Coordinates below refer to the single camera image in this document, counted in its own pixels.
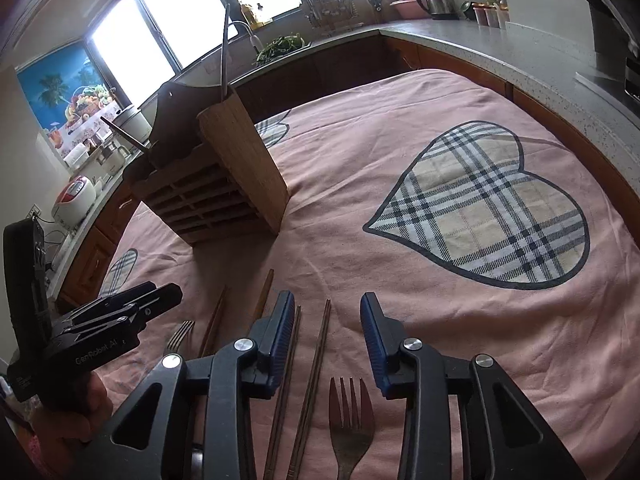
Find metal dish rack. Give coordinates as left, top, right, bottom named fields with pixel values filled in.
left=295, top=0, right=366, bottom=31

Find person's left hand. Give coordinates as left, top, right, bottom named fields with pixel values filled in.
left=45, top=374, right=118, bottom=461

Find bamboo utensil holder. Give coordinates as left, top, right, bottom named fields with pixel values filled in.
left=122, top=80, right=291, bottom=246

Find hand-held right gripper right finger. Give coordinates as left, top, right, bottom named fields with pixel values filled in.
left=359, top=291, right=586, bottom=480

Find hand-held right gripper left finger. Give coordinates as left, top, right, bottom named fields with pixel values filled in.
left=75, top=290, right=297, bottom=480

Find curved metal faucet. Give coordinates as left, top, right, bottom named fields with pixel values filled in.
left=227, top=21, right=263, bottom=53

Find black gas stove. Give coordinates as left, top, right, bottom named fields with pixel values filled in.
left=622, top=57, right=640, bottom=103

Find black range hood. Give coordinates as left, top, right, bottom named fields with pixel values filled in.
left=510, top=0, right=640, bottom=101

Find thin grey chopstick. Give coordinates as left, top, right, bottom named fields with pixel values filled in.
left=221, top=4, right=232, bottom=97
left=218, top=4, right=230, bottom=98

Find white and red rice cooker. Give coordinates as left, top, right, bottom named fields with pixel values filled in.
left=51, top=175, right=98, bottom=228

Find kitchen window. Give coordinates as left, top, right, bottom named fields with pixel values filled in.
left=87, top=0, right=416, bottom=78

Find small metal fork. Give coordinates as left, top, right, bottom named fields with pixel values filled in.
left=165, top=321, right=196, bottom=356

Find large metal fork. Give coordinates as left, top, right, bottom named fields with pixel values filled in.
left=327, top=376, right=376, bottom=480

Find black chopstick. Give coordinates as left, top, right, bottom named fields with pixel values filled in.
left=100, top=116, right=152, bottom=153

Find brown wooden base cabinets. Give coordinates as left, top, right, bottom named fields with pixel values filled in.
left=55, top=35, right=640, bottom=311

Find stainless steel kettle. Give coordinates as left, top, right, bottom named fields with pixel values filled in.
left=412, top=0, right=461, bottom=21

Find pink basin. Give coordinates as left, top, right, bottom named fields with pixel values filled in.
left=390, top=0, right=426, bottom=21

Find dark brown wooden chopstick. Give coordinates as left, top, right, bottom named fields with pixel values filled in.
left=286, top=299, right=332, bottom=480
left=263, top=304, right=303, bottom=480

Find green vegetables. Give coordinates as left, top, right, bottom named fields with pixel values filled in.
left=255, top=34, right=307, bottom=63

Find pink plaid-heart tablecloth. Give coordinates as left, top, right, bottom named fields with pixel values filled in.
left=97, top=69, right=640, bottom=480

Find grey speckled kitchen countertop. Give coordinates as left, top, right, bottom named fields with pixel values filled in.
left=47, top=17, right=640, bottom=301

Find large white cooker pot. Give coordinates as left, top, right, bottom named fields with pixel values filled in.
left=114, top=105, right=152, bottom=143

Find small white electric kettle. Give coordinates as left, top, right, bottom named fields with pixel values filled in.
left=95, top=140, right=128, bottom=176

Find tropical fruit wall poster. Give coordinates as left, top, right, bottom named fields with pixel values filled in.
left=16, top=42, right=123, bottom=161

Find white storage box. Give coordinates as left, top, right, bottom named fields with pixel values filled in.
left=62, top=144, right=91, bottom=168

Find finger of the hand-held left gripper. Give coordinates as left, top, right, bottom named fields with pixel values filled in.
left=67, top=281, right=158, bottom=323
left=97, top=283, right=183, bottom=333

